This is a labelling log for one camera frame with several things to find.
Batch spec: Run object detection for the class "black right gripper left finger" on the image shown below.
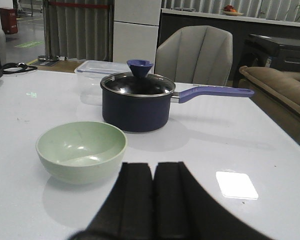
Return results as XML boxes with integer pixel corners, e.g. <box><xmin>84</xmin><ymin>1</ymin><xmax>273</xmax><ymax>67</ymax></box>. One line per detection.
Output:
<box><xmin>86</xmin><ymin>161</ymin><xmax>155</xmax><ymax>240</ymax></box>

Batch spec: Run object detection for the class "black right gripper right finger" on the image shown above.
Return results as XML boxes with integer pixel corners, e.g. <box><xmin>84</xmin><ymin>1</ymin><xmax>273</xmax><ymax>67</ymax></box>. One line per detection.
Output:
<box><xmin>154</xmin><ymin>162</ymin><xmax>268</xmax><ymax>240</ymax></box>

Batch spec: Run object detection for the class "green bowl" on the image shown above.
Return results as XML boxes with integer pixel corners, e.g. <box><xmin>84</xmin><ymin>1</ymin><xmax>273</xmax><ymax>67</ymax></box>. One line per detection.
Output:
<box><xmin>35</xmin><ymin>121</ymin><xmax>128</xmax><ymax>185</ymax></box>

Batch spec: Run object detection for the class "dark blue saucepan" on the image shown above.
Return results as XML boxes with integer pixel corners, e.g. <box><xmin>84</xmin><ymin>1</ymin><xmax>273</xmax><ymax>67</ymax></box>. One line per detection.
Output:
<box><xmin>101</xmin><ymin>86</ymin><xmax>254</xmax><ymax>133</ymax></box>

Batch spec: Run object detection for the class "glass lid with blue knob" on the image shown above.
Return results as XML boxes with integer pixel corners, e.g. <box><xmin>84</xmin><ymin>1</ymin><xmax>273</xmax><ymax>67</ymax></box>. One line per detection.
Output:
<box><xmin>100</xmin><ymin>59</ymin><xmax>176</xmax><ymax>98</ymax></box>

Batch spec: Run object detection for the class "clear plastic food container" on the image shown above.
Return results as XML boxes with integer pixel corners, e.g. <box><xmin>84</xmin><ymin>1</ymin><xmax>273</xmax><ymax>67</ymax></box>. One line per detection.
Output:
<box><xmin>74</xmin><ymin>60</ymin><xmax>130</xmax><ymax>106</ymax></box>

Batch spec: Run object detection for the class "brown sofa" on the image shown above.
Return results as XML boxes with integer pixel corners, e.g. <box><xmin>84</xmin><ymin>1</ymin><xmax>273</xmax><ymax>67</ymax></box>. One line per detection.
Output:
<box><xmin>239</xmin><ymin>65</ymin><xmax>300</xmax><ymax>140</ymax></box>

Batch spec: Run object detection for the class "beige upholstered chair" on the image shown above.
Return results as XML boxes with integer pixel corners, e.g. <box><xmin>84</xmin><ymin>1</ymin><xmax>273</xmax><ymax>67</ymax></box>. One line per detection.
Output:
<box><xmin>154</xmin><ymin>25</ymin><xmax>233</xmax><ymax>86</ymax></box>

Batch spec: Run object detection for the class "black side table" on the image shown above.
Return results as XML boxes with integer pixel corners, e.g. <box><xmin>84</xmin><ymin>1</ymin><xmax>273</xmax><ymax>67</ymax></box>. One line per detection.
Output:
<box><xmin>232</xmin><ymin>34</ymin><xmax>300</xmax><ymax>87</ymax></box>

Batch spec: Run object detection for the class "white cabinet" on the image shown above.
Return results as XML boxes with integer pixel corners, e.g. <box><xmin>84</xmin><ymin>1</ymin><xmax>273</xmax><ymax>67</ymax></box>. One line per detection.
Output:
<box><xmin>112</xmin><ymin>0</ymin><xmax>162</xmax><ymax>63</ymax></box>

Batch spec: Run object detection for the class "fruit plate on counter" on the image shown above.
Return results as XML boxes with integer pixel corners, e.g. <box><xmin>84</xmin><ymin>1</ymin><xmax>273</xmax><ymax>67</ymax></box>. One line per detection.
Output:
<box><xmin>222</xmin><ymin>5</ymin><xmax>243</xmax><ymax>17</ymax></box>

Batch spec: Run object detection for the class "stanchion post with base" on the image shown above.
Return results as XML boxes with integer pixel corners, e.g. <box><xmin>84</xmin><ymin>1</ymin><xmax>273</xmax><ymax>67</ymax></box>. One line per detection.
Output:
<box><xmin>37</xmin><ymin>0</ymin><xmax>59</xmax><ymax>62</ymax></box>

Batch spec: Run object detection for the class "black power cable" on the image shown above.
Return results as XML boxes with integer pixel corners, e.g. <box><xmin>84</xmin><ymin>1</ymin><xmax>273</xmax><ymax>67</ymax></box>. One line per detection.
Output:
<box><xmin>1</xmin><ymin>61</ymin><xmax>38</xmax><ymax>75</ymax></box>

